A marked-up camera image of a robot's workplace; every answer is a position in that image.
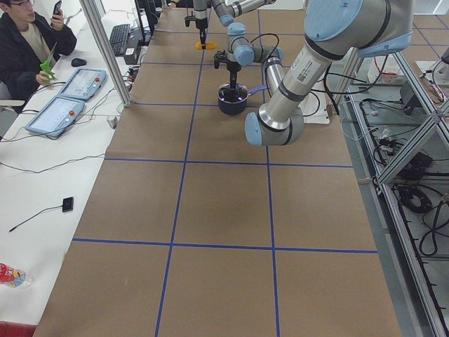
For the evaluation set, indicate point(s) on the green toy figure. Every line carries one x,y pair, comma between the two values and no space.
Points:
46,67

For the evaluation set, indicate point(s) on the black small device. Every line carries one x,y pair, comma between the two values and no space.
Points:
67,204

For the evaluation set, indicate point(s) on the black smartphone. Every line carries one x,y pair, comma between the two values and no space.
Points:
57,8

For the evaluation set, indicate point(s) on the black keyboard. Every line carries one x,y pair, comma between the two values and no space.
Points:
118,38

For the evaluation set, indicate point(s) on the teach pendant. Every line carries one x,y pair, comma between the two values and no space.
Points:
83,84
56,117

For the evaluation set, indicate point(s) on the glass lid purple knob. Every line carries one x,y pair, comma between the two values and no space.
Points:
225,95

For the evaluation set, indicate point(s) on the aluminium frame post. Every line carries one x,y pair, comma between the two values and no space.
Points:
93,17

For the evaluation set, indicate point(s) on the lower teach pendant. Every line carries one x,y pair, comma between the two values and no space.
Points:
56,117

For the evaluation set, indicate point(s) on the yellow corn cob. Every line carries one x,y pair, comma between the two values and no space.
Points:
207,46

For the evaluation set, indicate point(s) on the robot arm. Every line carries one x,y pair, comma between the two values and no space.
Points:
226,13
331,28

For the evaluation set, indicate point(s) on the red plastic bottle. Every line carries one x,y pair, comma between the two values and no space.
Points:
14,278

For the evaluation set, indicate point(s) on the person in black jacket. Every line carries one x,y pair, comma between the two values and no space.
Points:
27,40

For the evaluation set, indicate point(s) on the upper teach pendant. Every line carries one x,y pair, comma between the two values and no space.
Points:
83,84

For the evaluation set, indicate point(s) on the blue saucepan with handle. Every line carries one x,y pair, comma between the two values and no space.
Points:
237,108

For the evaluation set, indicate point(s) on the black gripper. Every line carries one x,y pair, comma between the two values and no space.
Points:
201,24
231,65

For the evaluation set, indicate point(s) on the black computer mouse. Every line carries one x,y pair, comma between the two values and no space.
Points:
78,62

